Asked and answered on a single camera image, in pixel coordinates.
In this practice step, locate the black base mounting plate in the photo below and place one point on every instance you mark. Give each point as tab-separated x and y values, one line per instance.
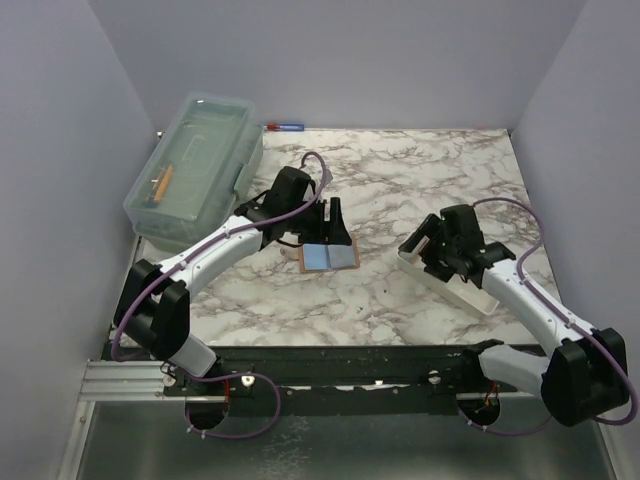
329	381

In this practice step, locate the red blue screwdriver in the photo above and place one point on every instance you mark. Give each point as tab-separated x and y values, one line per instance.
285	127

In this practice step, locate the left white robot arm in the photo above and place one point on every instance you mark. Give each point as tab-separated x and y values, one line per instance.
154	306

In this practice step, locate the clear green plastic box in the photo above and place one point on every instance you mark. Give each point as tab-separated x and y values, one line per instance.
215	148

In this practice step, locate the gold credit card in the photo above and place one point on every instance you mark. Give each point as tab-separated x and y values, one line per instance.
423	245

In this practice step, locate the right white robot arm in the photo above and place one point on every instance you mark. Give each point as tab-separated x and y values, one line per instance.
582	374

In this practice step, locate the aluminium rail frame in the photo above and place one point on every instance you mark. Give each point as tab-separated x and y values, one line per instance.
376	304

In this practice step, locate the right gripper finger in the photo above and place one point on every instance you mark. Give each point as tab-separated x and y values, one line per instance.
429	227
435	267

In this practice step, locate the white rectangular tray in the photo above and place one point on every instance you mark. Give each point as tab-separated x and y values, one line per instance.
466	296

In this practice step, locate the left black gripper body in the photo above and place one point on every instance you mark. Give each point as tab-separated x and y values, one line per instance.
295	225

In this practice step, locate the orange tool inside box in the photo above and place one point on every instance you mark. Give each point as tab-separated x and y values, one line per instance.
159	186

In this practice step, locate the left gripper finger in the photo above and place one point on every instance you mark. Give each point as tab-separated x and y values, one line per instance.
310	226
337	233

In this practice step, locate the tan leather card holder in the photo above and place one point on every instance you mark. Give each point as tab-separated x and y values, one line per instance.
316	258

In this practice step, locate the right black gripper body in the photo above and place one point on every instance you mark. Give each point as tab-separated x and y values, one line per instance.
444	246

